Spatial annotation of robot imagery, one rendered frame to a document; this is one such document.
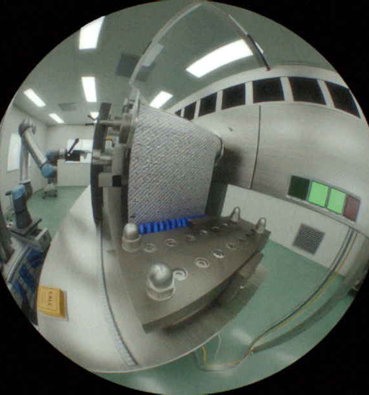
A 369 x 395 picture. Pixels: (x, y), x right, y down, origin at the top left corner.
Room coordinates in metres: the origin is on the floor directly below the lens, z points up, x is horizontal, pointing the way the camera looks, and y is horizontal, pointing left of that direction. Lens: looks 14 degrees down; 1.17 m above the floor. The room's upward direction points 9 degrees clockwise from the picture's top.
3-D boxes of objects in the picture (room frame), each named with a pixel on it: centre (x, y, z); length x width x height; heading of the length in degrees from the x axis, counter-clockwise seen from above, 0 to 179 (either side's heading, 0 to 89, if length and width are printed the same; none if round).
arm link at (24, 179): (0.23, 1.06, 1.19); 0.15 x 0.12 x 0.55; 51
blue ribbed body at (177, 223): (0.27, 0.00, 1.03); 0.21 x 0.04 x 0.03; 127
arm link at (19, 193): (0.14, 0.96, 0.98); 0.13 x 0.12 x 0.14; 51
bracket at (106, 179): (0.26, 0.20, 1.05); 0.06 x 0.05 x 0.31; 127
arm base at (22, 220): (0.14, 0.95, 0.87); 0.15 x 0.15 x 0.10
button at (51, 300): (-0.01, 0.24, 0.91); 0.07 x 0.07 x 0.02; 37
